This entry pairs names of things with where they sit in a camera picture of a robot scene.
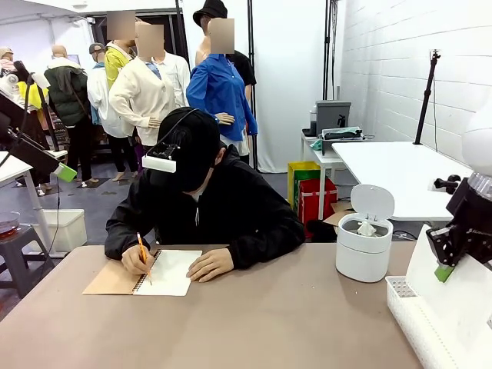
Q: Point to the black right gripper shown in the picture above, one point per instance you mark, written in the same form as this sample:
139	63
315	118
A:
476	219

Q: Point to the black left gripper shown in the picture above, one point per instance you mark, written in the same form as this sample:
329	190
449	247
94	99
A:
13	113

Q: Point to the white paper ball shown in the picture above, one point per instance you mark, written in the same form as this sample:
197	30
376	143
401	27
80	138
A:
366	228

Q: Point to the orange pencil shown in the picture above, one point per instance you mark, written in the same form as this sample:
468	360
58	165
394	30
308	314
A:
143	253

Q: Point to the spiral notebook brown cover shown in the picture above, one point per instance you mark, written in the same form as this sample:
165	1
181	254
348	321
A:
173	280

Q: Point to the person's left forearm black sleeve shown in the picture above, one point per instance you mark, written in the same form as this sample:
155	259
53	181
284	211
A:
269	250

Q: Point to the person's right forearm black sleeve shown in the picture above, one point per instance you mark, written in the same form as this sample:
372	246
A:
119	238

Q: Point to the person's right hand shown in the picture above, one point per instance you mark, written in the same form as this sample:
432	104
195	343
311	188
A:
136	259

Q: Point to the person's left hand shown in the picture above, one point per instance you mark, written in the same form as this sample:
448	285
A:
211	265

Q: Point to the mannequin in yellow garment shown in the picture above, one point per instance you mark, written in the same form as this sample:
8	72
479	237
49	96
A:
38	98

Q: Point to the mannequin in dark green puffer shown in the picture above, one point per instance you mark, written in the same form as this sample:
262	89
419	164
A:
67	96

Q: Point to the glass bowl red contents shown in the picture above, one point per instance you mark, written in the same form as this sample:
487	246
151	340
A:
7	225

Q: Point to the white perforated plastic basket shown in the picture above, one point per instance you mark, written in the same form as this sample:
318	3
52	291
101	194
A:
399	307

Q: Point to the white storage box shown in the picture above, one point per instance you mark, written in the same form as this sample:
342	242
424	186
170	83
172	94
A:
69	230

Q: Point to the white lidded trash bin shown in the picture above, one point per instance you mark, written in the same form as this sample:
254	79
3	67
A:
361	257

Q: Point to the capped mannequin in white jacket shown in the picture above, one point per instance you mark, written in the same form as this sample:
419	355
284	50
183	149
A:
98	92

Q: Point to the dark grey stool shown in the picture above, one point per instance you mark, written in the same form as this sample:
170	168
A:
15	246

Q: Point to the large white table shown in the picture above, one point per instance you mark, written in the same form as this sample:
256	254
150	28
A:
384	165

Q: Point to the white paper stack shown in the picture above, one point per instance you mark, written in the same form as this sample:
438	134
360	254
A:
461	353

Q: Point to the brown cardboard piece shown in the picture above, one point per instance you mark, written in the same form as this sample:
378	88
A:
334	217

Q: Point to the mannequin in yellow shirt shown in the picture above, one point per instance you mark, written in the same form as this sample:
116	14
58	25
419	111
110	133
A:
113	65

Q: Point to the mannequin in cream cardigan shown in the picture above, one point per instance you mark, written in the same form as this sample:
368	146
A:
138	84

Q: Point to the black bag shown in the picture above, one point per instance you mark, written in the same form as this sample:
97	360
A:
323	232

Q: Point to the small white side table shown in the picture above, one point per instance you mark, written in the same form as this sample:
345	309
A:
324	160

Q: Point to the grey tray with items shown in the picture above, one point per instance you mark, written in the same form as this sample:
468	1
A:
338	140

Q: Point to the green bag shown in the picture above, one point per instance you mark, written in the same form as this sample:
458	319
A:
307	175

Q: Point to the black cap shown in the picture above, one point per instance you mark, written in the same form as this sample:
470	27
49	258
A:
196	146

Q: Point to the mannequin in white shirt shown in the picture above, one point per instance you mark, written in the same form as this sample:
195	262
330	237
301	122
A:
178	77

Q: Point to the teal cloth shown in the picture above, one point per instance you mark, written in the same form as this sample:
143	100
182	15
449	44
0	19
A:
316	144

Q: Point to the grey box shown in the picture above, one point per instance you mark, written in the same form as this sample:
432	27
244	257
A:
332	115

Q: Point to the black slanted pole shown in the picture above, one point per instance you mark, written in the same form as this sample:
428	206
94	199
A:
178	23

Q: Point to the mannequin in blue shirt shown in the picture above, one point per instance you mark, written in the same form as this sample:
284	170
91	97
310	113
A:
219	88

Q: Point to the bare beige mannequin torso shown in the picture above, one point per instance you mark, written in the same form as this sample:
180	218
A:
201	50

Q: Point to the seated person black hoodie torso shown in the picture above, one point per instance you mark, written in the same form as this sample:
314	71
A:
238	200

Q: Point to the mannequin in black t-shirt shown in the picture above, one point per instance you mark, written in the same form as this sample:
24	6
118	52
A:
242	67

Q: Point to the black bucket hat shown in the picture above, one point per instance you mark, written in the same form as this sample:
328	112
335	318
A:
209	11

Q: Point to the black vertical pole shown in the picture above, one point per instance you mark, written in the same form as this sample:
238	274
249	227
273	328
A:
251	38

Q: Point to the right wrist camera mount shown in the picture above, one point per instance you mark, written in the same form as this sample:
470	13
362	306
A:
447	183

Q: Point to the white head-mounted camera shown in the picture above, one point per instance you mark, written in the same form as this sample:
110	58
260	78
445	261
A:
158	163

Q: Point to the tall black tripod with camera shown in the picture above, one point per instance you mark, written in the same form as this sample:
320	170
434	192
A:
426	96

